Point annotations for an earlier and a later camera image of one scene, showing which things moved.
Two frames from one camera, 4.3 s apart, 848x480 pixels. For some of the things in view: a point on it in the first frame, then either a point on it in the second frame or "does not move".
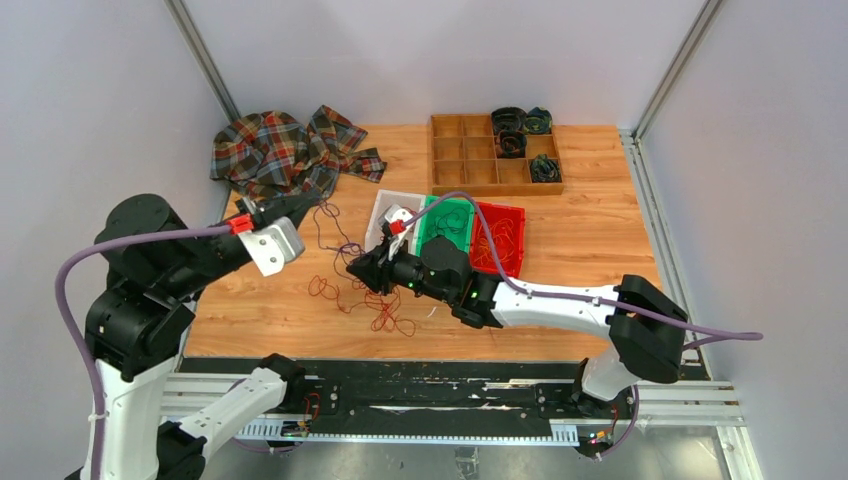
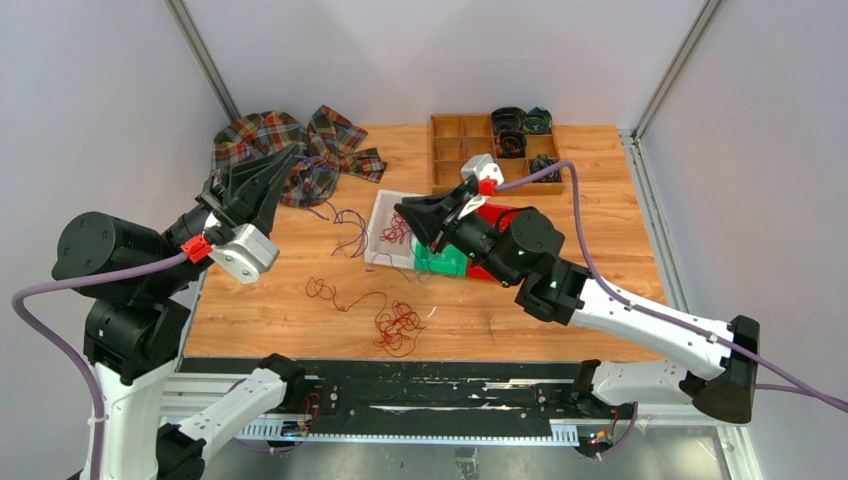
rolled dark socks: x=511 y=143 does not move
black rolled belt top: x=509 y=118 does not move
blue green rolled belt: x=538 y=121 does not move
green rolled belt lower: x=544 y=169 does not move
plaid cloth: x=272 y=154 does not move
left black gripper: x=296 y=205 -> x=249 y=190
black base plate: x=434 y=389 does not move
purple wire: x=331 y=235 -> x=312 y=188
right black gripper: x=373 y=272 -> x=432 y=216
